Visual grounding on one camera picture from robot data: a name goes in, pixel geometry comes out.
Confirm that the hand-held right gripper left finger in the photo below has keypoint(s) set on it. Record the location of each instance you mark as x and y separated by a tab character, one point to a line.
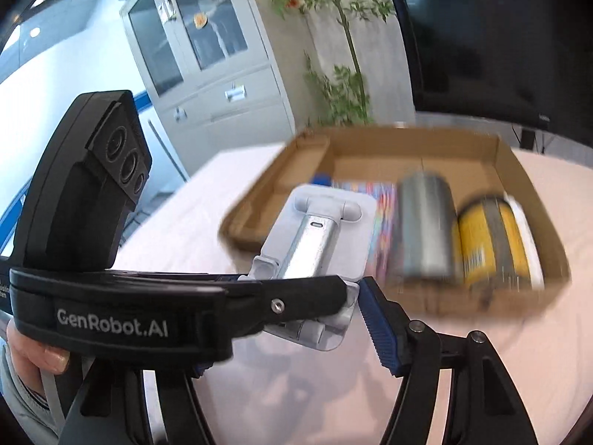
167	408

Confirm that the shallow cardboard box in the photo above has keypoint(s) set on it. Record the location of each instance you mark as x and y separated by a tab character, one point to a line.
417	157

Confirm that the colourful board game box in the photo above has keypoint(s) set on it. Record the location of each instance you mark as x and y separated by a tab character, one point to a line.
382	222

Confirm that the grey metal cabinet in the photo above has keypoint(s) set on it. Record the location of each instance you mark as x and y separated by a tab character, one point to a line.
208	79

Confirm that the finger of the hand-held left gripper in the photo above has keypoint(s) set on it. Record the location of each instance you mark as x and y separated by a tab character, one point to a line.
287	296

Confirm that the person's left forearm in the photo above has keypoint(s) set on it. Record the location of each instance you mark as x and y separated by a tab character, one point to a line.
18	401

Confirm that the clear jar with yellow label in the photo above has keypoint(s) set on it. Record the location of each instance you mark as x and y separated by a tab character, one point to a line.
486	245

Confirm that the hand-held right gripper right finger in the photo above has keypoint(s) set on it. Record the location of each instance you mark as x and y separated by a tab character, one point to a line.
377	329

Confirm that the person's left hand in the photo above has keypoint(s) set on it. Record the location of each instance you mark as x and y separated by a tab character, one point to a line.
32	352

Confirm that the black flat screen television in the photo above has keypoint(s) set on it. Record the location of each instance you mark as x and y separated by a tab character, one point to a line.
486	32

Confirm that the tall green potted plant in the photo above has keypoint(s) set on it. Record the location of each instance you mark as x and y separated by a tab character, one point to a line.
343	32

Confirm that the silver metal can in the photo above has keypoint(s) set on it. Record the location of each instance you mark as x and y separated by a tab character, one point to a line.
424	227

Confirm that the white folding phone stand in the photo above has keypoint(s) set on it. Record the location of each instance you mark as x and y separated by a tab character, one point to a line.
315	236

